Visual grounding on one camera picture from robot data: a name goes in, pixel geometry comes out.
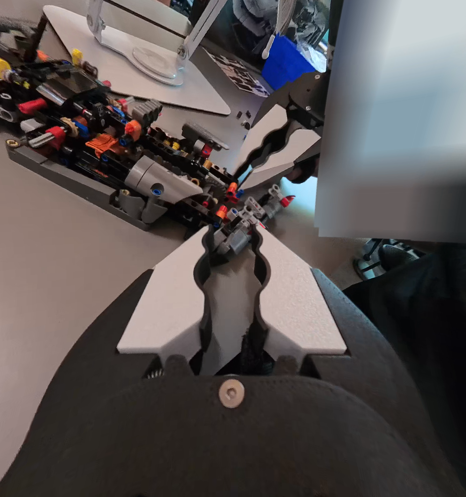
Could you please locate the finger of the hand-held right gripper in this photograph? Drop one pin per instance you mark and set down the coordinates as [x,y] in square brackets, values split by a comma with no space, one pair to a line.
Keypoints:
[287,155]
[262,132]

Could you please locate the sticker sheet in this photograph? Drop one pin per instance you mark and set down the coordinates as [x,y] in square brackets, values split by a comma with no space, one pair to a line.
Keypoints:
[237,73]

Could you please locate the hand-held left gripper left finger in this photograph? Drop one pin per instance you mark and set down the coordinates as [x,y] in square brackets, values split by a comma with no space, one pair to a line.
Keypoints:
[159,310]

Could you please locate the grey office chair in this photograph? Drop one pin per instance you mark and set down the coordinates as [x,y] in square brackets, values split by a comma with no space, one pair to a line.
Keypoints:
[372,256]

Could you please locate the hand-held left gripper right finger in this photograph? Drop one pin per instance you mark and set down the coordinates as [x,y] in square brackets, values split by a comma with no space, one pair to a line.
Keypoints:
[303,310]

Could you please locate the blue plastic bin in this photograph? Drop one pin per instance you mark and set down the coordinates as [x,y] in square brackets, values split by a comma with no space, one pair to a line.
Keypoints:
[287,66]

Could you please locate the multicoloured lego car model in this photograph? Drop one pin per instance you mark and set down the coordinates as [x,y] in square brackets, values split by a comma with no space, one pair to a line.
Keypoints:
[101,155]

